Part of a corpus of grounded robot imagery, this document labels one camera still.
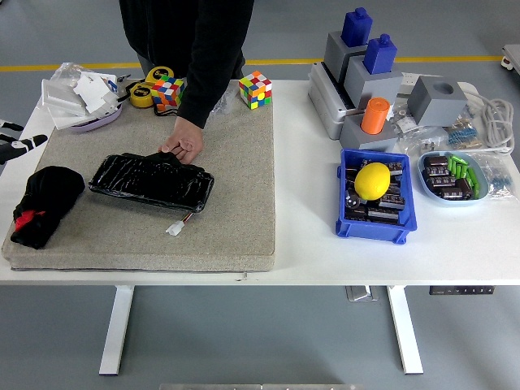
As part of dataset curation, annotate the clear bag of screws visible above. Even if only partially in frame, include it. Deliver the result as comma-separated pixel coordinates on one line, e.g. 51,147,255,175
209,87,239,119

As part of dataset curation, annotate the person's left hand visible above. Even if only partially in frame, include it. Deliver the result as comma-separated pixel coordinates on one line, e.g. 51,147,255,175
157,117,205,166

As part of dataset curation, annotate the light blue bowl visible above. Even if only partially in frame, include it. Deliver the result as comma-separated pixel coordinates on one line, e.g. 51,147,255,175
417,150,490,208

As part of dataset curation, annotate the white power cable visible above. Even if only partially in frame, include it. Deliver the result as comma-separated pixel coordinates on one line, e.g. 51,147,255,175
462,91,516,154

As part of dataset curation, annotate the orange cylinder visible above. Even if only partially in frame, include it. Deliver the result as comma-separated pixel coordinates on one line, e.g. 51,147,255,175
360,97,392,135

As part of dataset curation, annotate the grey block with round hole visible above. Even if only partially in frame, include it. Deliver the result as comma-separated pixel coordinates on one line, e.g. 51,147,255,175
407,76,470,127

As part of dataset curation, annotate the white table leg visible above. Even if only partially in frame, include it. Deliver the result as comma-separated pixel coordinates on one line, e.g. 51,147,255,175
386,285,425,375
98,285,135,377

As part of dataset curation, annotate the white power strip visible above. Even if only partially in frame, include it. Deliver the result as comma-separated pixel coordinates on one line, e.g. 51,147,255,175
400,71,479,98

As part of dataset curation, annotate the white switch plate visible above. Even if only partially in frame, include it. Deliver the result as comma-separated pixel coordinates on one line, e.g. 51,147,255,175
40,78,89,119

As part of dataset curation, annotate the lavender tray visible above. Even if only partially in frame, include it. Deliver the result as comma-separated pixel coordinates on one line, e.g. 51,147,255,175
67,103,124,134

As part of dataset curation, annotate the blue plastic bin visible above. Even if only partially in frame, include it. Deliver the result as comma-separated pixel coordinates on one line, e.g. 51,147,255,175
335,148,418,245

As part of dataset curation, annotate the yellow tape measure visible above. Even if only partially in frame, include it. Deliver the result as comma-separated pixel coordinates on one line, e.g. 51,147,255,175
145,66,176,86
128,82,154,109

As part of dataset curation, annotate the white connector plug with wires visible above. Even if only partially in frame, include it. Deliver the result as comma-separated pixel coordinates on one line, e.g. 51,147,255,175
165,210,198,236

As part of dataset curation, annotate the light grey enclosure box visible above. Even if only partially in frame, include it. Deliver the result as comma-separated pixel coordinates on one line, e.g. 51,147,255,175
307,62,366,141

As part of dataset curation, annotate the blue bottle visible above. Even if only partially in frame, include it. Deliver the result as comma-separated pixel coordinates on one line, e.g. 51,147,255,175
340,6,374,46
362,33,398,75

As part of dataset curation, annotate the person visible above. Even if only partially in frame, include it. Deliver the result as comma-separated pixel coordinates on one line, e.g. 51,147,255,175
118,0,256,82

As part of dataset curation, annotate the colourful puzzle cube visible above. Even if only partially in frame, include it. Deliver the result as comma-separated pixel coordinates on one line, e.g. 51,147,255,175
150,75,186,113
238,71,273,111

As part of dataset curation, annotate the black rag with red patch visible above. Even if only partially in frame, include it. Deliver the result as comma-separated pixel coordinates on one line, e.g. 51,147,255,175
10,165,86,250

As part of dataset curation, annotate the white cart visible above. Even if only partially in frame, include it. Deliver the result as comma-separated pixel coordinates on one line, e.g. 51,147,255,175
500,43,520,76

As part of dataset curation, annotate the clear bag of blue resistors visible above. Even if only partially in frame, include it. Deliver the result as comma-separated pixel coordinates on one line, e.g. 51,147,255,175
444,109,488,150
473,153,520,201

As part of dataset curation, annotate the clear plastic bag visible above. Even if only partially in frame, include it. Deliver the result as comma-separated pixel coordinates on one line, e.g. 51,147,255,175
48,62,89,82

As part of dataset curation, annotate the clear bag of parts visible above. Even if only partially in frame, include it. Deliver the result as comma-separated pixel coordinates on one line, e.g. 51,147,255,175
396,125,450,158

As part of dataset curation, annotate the yellow lemon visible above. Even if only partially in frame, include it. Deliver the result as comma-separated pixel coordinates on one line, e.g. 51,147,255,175
353,162,392,202

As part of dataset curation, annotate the metal bracket under table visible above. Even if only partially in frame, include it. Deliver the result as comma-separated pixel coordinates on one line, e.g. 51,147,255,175
344,286,379,302

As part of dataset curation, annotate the low grey block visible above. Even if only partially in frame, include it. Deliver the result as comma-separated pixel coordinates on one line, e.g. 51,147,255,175
339,115,399,154

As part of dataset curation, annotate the white card piece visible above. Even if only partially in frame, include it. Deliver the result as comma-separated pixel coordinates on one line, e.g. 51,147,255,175
72,71,119,115

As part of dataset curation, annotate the grey-brown mat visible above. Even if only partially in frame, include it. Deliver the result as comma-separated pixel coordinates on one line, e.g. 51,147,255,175
1,95,277,273

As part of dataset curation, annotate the black desk control panel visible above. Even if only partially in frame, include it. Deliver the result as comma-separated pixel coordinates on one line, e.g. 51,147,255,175
429,285,496,296

